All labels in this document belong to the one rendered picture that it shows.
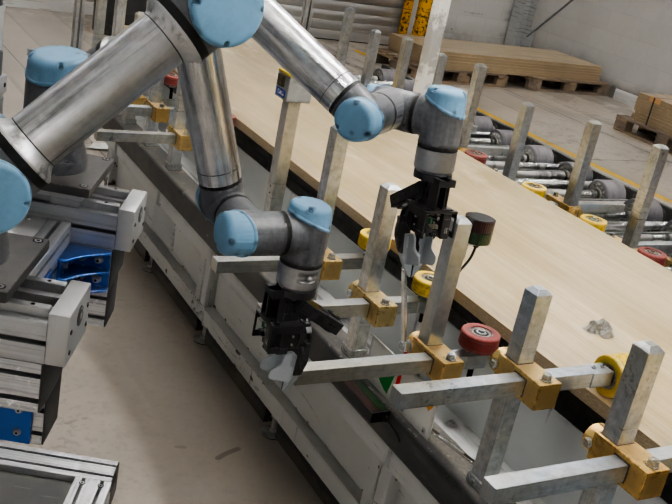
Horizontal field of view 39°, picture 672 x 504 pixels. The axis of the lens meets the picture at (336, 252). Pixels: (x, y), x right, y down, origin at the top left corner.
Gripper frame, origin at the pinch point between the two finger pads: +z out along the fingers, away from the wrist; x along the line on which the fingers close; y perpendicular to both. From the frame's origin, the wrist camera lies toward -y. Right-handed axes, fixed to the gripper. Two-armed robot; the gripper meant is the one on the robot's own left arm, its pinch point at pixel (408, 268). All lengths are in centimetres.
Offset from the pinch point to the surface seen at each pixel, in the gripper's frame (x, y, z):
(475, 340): 14.0, 6.9, 13.0
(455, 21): 586, -827, 22
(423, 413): 5.3, 6.3, 28.6
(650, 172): 115, -51, -6
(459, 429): 24.3, -4.4, 40.7
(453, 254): 7.2, 3.4, -4.0
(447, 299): 8.4, 2.8, 5.7
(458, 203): 62, -69, 9
